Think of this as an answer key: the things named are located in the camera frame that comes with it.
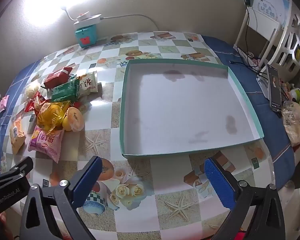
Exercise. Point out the orange red snack packet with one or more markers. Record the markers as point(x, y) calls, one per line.
point(76, 105)

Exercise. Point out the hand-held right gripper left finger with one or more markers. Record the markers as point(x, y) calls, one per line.
point(85, 182)

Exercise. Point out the pink snack packet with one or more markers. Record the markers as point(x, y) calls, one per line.
point(46, 142)

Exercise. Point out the white snack packet orange print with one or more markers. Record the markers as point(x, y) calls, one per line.
point(88, 85)

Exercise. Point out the white lattice frame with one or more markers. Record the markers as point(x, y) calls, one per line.
point(287, 36)

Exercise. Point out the blue cloth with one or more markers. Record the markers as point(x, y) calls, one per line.
point(222, 50)

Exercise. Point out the checkered printed tablecloth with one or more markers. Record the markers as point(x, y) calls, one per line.
point(102, 135)

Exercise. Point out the pink cloth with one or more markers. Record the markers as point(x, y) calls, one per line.
point(256, 62)

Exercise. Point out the tan biscuit packet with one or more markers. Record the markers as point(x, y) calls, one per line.
point(17, 135)

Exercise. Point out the black smartphone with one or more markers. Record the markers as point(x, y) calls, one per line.
point(275, 87)

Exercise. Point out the dark red snack packet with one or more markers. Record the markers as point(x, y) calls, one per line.
point(57, 76)

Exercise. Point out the white power strip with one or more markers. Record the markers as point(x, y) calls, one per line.
point(88, 18)

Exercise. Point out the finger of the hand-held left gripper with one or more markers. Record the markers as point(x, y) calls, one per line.
point(15, 170)

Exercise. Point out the small teal box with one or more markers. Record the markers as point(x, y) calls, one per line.
point(86, 35)

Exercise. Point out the round cake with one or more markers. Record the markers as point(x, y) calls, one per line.
point(75, 120)

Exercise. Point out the green snack packet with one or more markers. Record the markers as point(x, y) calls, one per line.
point(65, 90)

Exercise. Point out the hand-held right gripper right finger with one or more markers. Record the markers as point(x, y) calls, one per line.
point(218, 182)

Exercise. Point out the white paper sign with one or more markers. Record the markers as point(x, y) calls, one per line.
point(272, 2)

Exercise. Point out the teal cardboard box tray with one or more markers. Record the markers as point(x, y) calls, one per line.
point(180, 110)

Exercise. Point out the white metal rack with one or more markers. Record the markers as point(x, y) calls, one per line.
point(262, 20)

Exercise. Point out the white desk lamp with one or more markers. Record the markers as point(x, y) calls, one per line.
point(40, 2)

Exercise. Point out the green white bottle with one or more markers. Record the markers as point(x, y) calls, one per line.
point(295, 94)

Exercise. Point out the yellow snack packet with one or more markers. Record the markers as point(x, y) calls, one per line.
point(51, 115)

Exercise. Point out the pink wrapper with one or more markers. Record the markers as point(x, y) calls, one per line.
point(3, 103)

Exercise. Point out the clear bag of bread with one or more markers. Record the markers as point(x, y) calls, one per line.
point(293, 122)

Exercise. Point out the red cartoon snack packet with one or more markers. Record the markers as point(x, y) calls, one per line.
point(31, 105)

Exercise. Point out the white phone stand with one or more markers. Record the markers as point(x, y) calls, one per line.
point(262, 82)

